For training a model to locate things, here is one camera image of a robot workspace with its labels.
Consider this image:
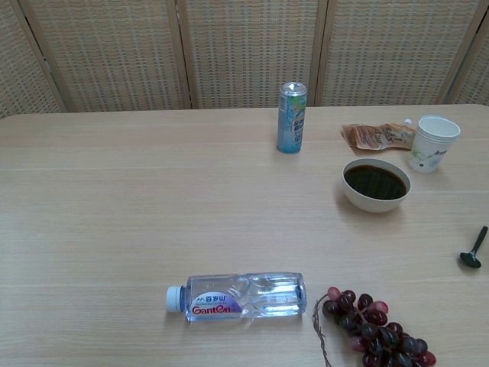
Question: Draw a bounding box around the black plastic spoon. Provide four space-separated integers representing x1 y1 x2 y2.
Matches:
459 226 489 268

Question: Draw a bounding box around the white bowl with dark liquid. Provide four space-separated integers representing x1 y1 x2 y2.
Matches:
342 158 413 213

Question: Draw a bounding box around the light blue drink can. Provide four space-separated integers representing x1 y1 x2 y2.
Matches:
276 81 309 155

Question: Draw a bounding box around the clear plastic water bottle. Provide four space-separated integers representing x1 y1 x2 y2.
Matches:
165 271 308 323

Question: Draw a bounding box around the woven rattan folding screen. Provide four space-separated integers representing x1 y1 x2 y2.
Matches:
0 0 489 119

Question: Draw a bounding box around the orange spouted snack pouch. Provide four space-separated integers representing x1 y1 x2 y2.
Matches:
341 119 416 153

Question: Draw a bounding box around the white printed paper cup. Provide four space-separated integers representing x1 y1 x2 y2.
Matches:
407 115 461 174

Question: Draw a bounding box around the bunch of red grapes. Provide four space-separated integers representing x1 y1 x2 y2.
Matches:
311 286 437 367

